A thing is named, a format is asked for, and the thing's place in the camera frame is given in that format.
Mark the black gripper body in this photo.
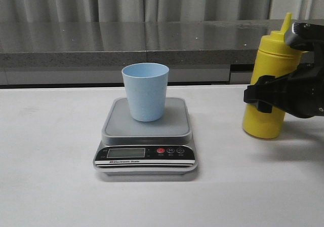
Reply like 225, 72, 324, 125
285, 22, 323, 118

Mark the silver digital kitchen scale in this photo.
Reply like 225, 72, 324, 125
93, 97, 198, 175

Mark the grey stone counter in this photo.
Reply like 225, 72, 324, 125
1, 20, 282, 88

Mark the light blue plastic cup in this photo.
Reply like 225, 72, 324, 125
122, 63, 169, 122

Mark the grey pleated curtain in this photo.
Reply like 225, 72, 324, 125
1, 0, 323, 22

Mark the yellow squeeze bottle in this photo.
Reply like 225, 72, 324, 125
242, 13, 302, 139

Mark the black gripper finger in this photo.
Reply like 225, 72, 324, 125
244, 75, 292, 113

